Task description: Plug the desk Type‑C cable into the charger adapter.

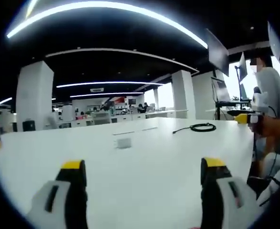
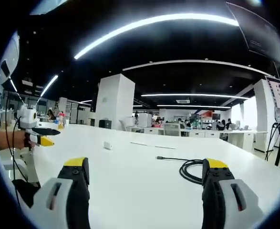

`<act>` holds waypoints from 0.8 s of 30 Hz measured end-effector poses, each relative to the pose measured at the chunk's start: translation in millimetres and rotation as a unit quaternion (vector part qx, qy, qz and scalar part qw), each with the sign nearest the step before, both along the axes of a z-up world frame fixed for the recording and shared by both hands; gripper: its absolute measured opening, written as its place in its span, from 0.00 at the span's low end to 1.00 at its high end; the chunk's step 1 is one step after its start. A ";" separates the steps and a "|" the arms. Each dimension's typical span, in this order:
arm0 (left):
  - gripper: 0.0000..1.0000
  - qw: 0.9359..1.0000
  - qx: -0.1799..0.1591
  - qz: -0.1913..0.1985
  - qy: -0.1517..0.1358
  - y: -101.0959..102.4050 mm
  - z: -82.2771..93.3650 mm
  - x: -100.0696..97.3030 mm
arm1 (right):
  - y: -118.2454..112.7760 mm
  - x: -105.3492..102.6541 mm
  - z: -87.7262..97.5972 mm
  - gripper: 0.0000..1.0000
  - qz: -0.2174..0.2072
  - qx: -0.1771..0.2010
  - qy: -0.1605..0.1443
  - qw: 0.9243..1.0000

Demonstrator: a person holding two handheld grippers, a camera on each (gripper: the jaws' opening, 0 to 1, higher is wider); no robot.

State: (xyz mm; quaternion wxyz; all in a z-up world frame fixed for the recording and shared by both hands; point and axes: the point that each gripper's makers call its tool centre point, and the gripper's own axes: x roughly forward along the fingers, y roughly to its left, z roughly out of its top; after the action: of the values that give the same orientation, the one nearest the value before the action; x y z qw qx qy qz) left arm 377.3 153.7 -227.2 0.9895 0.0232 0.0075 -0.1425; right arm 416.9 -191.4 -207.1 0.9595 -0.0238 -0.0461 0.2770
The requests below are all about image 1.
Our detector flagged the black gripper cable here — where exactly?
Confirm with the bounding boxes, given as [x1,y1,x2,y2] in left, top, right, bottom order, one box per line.
[253,104,279,178]

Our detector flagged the long ceiling light strip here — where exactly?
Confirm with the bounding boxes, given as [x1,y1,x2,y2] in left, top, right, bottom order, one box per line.
[6,0,208,50]

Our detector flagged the small tilted monitor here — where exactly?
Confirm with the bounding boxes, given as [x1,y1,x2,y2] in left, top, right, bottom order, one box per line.
[238,52,248,82]

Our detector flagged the open laptop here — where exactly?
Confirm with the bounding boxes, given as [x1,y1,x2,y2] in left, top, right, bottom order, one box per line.
[210,76,232,103]

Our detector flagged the large dark monitor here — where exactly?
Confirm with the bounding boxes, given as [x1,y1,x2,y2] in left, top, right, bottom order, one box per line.
[206,28,230,77]

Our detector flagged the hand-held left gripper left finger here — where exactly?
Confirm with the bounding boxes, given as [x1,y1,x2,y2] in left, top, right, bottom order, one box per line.
[26,159,88,229]

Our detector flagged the black Type-C cable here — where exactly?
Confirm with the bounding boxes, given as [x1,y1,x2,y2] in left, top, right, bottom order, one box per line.
[172,122,217,135]

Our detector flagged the black bin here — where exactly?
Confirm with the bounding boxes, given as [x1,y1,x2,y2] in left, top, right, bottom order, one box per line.
[22,120,36,132]

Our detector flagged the dark monitor at edge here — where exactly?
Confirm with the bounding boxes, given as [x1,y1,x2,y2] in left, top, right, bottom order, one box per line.
[267,21,280,63]

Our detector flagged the white desk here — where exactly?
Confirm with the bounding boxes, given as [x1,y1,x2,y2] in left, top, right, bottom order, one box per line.
[0,116,258,229]

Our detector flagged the person's white garment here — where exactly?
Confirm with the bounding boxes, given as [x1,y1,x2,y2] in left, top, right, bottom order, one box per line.
[256,152,280,215]

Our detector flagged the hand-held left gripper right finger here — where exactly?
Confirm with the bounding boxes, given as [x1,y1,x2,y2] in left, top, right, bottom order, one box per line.
[199,156,259,229]

